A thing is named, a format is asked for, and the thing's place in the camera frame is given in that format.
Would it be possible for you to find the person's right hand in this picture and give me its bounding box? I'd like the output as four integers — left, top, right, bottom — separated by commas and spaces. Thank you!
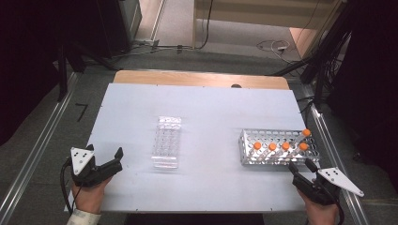
297, 189, 341, 225

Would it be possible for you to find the black metal stand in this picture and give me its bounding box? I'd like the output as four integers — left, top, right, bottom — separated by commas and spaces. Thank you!
57, 43, 69, 102

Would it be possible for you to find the black cabinet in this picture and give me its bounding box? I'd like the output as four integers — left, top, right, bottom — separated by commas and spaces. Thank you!
96, 0, 143, 59

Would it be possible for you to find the person's left hand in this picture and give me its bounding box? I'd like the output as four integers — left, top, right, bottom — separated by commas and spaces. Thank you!
70, 176, 113, 215

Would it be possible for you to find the white coiled cable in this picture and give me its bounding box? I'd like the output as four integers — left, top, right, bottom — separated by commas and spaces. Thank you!
256, 39, 293, 64

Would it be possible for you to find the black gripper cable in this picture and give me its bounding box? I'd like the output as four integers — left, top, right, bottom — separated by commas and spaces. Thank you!
59, 157, 80, 217
333, 192, 345, 225

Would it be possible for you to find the aluminium floor rail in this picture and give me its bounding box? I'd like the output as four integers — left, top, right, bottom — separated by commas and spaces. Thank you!
299, 82, 370, 225
0, 71, 79, 219

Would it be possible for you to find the orange-capped clear tube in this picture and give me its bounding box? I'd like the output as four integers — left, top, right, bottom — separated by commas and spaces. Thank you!
263, 142, 278, 158
248, 142, 263, 158
276, 142, 291, 158
290, 142, 309, 158
292, 127, 312, 148

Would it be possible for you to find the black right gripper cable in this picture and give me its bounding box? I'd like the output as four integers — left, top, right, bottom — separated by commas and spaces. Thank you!
333, 192, 345, 225

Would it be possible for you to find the black stand with cables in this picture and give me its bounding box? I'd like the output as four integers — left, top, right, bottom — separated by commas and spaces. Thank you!
271, 0, 355, 109

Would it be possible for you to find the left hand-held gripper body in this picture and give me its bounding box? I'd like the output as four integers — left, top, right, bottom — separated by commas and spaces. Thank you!
69, 147, 124, 188

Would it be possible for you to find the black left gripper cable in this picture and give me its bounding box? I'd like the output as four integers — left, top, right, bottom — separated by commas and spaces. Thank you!
59, 157, 80, 217

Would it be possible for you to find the light wooden furniture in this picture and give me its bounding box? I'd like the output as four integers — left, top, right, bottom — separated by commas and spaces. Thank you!
191, 0, 348, 59

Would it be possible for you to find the grey power strip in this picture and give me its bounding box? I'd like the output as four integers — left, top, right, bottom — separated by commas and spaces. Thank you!
133, 38, 161, 50

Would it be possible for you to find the black hanging cable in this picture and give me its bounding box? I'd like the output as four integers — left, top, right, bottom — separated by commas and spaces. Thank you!
196, 0, 215, 51

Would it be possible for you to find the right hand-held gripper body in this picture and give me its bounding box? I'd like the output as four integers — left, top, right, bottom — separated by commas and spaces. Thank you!
292, 168, 365, 206

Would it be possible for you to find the clear plastic tube rack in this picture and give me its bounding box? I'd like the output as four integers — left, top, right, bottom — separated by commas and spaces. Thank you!
151, 115, 183, 171

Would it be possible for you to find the perforated metal tube rack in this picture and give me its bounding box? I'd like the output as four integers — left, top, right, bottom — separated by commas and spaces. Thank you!
237, 127, 321, 167

